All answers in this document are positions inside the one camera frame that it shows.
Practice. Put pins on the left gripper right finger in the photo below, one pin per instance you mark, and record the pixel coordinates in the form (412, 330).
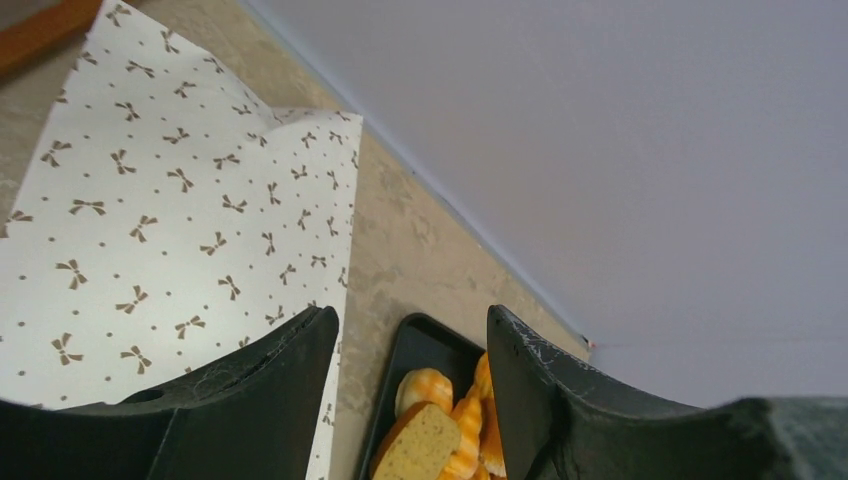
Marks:
(561, 418)

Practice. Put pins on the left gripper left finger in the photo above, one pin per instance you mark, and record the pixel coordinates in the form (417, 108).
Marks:
(251, 414)

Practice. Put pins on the fake croissant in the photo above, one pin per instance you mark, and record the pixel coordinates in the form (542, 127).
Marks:
(464, 461)

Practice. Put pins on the sliced seeded fake bread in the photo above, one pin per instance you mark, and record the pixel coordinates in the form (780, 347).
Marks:
(418, 446)

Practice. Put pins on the white patterned paper bag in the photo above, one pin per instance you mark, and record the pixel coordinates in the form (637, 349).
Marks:
(169, 217)

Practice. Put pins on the round fake bread bun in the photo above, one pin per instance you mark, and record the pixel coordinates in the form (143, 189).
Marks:
(424, 385)

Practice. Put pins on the orange wooden shelf rack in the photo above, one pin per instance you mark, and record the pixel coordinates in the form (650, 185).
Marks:
(31, 29)

